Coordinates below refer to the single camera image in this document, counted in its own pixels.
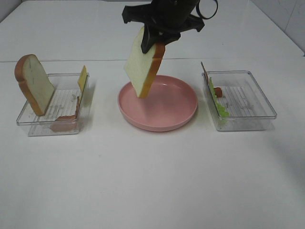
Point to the pink round plate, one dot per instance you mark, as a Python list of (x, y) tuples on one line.
[(170, 104)]

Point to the bread slice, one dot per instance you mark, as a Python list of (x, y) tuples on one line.
[(34, 83), (142, 68)]

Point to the left clear plastic container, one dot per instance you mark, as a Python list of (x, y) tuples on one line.
[(63, 102)]

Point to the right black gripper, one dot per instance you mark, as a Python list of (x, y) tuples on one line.
[(169, 16)]

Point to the green lettuce leaf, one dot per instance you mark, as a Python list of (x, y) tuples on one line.
[(218, 111)]

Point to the clear plastic container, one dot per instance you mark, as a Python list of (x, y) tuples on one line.
[(243, 98), (63, 102)]

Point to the right clear plastic container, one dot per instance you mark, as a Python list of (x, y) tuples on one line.
[(243, 98)]

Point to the bacon strip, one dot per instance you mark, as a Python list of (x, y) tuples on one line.
[(215, 90), (67, 122)]

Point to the yellow cheese slice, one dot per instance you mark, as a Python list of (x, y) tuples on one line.
[(82, 81)]

